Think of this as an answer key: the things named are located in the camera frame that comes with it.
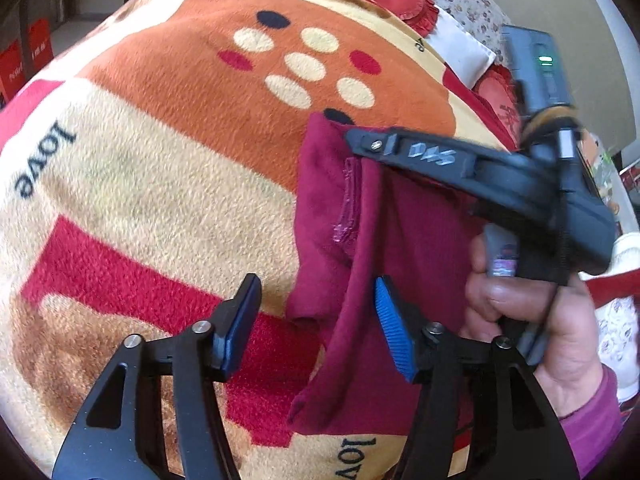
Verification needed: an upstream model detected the maroon fleece garment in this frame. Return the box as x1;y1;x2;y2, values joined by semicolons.
286;113;482;436

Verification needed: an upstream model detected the right forearm purple sleeve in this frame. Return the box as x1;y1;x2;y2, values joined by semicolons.
560;365;623;479

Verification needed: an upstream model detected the right hand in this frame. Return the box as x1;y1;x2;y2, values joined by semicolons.
460;235;603;417

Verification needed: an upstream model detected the red heart pillow right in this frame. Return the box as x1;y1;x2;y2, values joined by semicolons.
473;63;521;146

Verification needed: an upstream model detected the white pillow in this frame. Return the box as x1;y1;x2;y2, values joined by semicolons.
425;6;497;89

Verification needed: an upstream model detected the red and white cloth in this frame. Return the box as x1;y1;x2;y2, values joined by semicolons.
579;232;639;404

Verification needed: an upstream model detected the orange red patterned blanket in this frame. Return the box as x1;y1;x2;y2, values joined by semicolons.
1;0;515;479

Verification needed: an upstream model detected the red gift bag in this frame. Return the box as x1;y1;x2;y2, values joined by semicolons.
0;18;53;104

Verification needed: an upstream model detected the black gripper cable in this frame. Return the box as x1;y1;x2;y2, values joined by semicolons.
522;116;584;311

